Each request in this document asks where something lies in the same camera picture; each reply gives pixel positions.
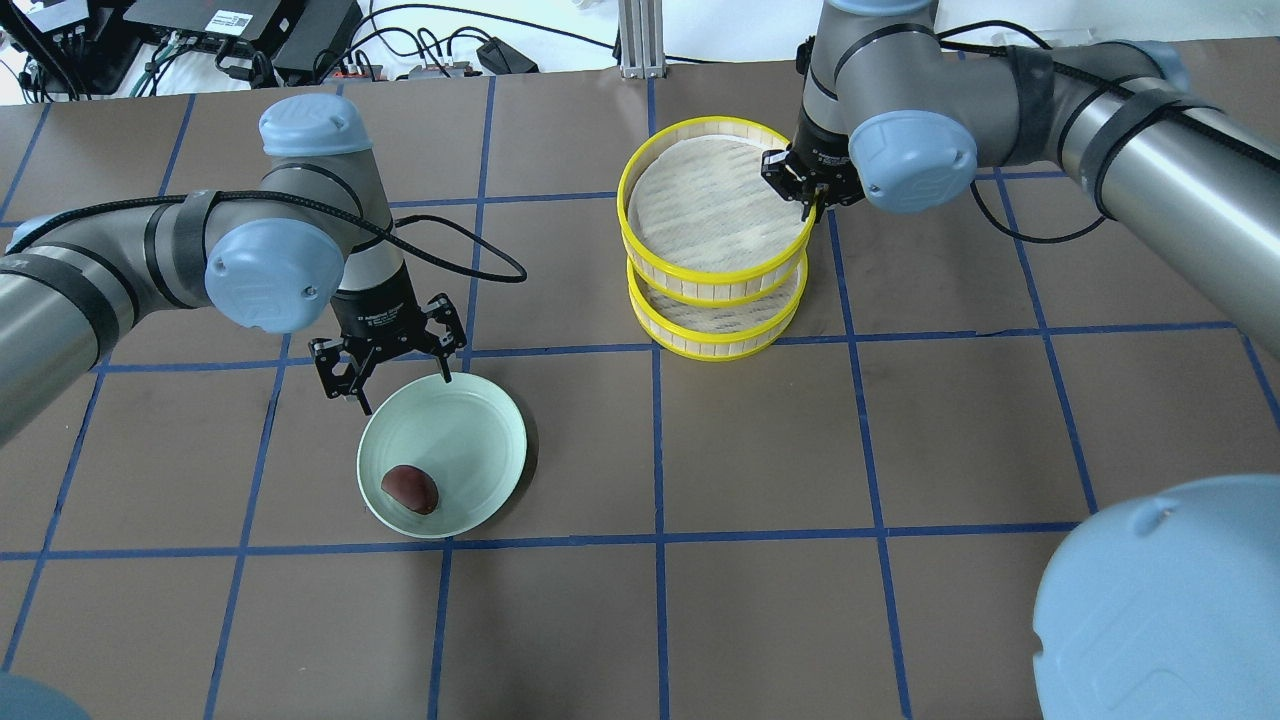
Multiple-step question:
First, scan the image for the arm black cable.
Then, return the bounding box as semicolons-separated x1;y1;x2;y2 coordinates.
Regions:
934;26;1280;246
5;190;529;286

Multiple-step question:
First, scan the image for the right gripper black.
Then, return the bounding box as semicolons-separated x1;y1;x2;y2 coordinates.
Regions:
762;110;867;225

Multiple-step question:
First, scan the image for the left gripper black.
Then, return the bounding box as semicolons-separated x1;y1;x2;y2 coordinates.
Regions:
308;266;468;416

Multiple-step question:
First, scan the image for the light green plate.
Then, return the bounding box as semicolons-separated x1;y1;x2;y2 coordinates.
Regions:
356;372;529;539

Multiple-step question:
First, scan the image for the brown bun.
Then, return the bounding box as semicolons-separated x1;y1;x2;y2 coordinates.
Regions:
380;464;440;516

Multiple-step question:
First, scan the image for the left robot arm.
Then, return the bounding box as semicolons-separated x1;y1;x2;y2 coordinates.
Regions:
1;94;468;441

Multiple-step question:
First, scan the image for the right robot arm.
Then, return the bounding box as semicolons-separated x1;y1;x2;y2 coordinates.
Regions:
762;1;1279;719

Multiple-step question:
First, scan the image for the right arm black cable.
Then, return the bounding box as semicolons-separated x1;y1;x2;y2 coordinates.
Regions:
934;26;1280;246

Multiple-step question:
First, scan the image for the yellow steamer layer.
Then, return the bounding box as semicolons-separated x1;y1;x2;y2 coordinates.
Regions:
627;260;810;363
616;117;817;307

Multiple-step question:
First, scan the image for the aluminium frame post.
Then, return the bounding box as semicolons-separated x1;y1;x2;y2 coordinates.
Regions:
616;0;668;79

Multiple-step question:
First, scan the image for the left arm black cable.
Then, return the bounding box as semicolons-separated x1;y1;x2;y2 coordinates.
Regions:
5;190;529;286

